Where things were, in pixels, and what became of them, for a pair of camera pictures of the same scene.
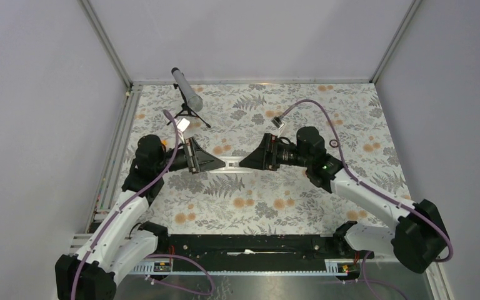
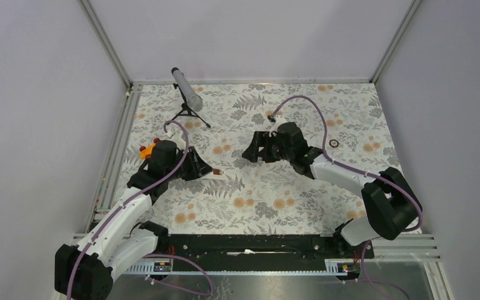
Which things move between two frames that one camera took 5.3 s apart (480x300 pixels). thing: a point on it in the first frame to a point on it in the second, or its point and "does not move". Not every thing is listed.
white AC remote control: x=232 y=163 to x=217 y=172
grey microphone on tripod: x=191 y=102 does not move
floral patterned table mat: x=240 y=199 does not move
